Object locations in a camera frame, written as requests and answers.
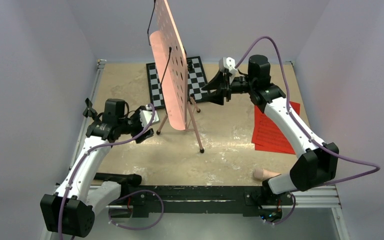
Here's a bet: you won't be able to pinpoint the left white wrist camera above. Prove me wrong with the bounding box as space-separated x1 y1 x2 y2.
139 104 160 127

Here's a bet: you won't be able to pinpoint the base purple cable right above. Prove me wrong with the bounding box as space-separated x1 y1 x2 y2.
261 195 297 227

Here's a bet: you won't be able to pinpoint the pink microphone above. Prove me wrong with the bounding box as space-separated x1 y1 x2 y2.
252 167 280 181

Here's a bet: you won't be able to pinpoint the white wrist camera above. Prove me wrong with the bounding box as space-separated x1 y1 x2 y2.
139 104 160 127
218 57 238 77

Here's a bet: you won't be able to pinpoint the black cylinder on table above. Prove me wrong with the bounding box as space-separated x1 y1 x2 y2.
93 172 142 187

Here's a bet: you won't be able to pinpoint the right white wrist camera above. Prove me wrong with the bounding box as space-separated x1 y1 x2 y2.
218 57 238 77

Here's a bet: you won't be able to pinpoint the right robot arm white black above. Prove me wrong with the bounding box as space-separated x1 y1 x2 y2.
202 54 339 204

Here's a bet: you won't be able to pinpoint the black microphone stand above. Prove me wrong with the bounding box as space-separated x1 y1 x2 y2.
82 98 101 122

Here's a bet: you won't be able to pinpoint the aluminium frame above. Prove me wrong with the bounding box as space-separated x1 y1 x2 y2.
41 59 350 240

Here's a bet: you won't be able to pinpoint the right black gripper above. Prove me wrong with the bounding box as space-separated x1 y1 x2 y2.
201 69 256 106

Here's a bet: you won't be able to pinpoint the pink music stand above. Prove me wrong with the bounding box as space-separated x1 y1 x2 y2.
148 0 205 154

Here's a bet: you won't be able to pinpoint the red sheet music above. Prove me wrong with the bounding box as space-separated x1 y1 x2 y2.
251 109 295 155
253 100 302 150

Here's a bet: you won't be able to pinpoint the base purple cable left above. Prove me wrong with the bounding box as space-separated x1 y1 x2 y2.
108 189 165 231

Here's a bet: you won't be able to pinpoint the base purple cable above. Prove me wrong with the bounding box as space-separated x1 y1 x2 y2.
108 189 165 231
261 195 297 227

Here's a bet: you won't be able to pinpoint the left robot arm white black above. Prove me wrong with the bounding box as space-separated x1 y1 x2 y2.
40 98 157 239

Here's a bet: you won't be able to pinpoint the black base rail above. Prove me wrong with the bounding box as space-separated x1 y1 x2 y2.
110 185 293 218

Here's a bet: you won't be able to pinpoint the black white chessboard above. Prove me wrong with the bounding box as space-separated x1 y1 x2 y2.
145 56 209 110

